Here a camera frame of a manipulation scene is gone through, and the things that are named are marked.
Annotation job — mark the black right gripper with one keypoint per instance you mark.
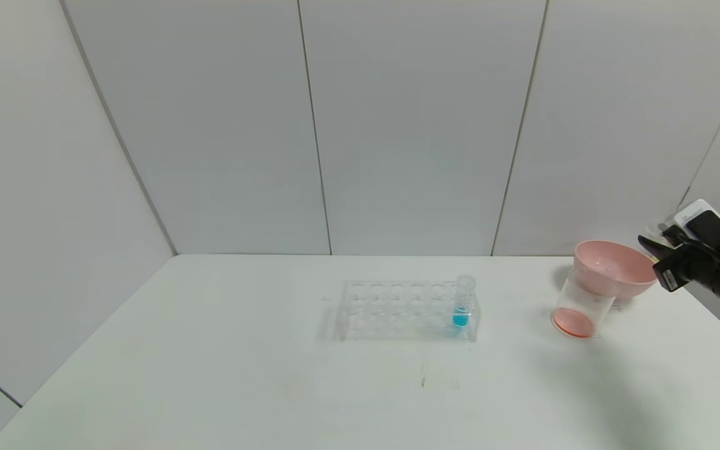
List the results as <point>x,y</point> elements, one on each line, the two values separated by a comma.
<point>670,273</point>

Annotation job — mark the pink bowl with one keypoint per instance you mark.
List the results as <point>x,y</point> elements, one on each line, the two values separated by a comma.
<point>613,269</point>

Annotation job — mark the clear plastic beaker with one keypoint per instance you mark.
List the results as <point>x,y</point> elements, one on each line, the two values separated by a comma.
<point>575,319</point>

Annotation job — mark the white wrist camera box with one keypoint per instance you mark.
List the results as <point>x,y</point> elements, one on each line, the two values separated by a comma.
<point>691,211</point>

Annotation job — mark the test tube with blue liquid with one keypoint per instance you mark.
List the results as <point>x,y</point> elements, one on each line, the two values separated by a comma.
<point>463,303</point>

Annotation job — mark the clear acrylic test tube rack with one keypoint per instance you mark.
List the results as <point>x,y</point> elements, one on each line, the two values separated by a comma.
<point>397,309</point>

